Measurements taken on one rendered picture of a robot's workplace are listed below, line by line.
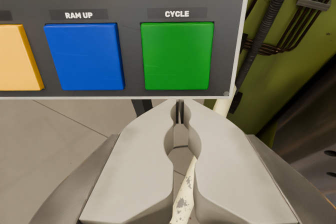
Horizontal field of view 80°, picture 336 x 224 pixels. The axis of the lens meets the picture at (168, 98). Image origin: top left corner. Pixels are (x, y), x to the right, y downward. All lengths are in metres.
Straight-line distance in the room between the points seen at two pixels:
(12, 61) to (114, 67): 0.11
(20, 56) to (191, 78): 0.19
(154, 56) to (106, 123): 1.15
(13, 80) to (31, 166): 1.18
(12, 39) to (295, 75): 0.60
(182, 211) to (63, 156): 0.97
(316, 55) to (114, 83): 0.48
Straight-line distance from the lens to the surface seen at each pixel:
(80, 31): 0.24
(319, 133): 0.56
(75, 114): 1.46
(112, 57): 0.23
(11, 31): 0.27
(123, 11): 0.23
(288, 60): 0.60
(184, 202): 0.54
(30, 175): 1.44
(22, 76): 0.29
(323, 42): 0.57
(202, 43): 0.22
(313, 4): 0.49
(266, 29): 0.52
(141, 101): 0.52
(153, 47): 0.22
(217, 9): 0.22
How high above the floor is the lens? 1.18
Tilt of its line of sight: 59 degrees down
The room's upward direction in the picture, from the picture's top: 3 degrees counter-clockwise
